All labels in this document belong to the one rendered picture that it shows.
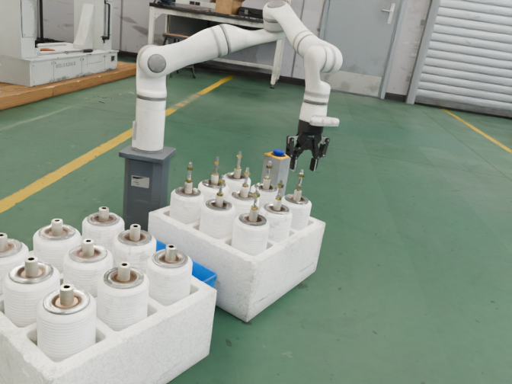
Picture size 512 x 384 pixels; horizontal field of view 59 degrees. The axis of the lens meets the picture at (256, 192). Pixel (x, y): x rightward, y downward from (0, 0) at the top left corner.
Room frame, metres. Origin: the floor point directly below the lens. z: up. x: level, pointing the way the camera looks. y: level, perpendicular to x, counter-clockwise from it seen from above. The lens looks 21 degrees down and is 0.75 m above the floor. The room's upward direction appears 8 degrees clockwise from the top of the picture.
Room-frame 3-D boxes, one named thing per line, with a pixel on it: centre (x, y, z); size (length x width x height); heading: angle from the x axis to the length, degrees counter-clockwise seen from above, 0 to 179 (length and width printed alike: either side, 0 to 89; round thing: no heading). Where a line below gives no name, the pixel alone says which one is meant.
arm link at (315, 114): (1.29, -0.14, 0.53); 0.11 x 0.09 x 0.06; 30
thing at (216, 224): (1.17, 0.10, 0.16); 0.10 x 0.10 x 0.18
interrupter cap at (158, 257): (0.85, 0.16, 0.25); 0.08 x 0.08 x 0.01
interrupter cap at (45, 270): (0.72, 0.39, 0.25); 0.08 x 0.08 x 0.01
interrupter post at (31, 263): (0.72, 0.39, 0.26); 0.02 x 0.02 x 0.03
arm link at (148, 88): (1.43, 0.37, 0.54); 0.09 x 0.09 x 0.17; 24
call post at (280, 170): (1.56, -0.06, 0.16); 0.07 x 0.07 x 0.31; 58
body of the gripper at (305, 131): (1.31, -0.13, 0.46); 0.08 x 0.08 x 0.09
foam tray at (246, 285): (1.27, 0.03, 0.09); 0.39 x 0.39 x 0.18; 58
